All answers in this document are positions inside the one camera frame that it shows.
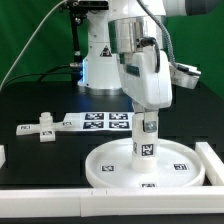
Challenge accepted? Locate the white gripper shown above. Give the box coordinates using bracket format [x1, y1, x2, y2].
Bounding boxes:
[117, 49, 172, 133]

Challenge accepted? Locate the white round table top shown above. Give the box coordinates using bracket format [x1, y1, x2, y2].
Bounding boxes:
[85, 138, 205, 188]

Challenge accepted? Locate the white cross-shaped table base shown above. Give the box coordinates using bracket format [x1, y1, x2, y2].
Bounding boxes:
[16, 112, 82, 142]

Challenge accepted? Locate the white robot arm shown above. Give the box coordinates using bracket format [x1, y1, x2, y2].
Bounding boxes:
[78, 0, 221, 133]

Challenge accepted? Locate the white marker tag sheet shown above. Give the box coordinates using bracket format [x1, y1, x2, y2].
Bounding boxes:
[63, 112, 134, 131]

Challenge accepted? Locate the white right border bar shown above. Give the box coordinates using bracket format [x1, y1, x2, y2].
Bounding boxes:
[195, 142, 224, 186]

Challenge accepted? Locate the white border bar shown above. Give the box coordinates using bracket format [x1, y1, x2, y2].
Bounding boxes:
[195, 142, 224, 186]
[0, 145, 6, 169]
[0, 186, 224, 218]

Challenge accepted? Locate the white front border bar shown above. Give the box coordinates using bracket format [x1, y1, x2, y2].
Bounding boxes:
[0, 186, 224, 218]

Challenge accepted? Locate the white left border bar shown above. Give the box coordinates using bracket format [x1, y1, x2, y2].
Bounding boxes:
[0, 145, 6, 169]

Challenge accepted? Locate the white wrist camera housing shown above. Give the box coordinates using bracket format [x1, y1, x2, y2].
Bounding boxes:
[169, 63, 201, 89]

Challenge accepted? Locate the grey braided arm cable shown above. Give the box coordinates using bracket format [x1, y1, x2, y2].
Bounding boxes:
[136, 0, 178, 66]

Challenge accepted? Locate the black cable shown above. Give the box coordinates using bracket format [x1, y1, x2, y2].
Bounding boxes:
[0, 63, 83, 93]

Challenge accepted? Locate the black camera stand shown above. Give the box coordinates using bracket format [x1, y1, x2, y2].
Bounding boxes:
[59, 0, 109, 87]

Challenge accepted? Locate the white cable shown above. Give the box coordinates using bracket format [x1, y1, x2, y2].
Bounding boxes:
[0, 0, 69, 91]

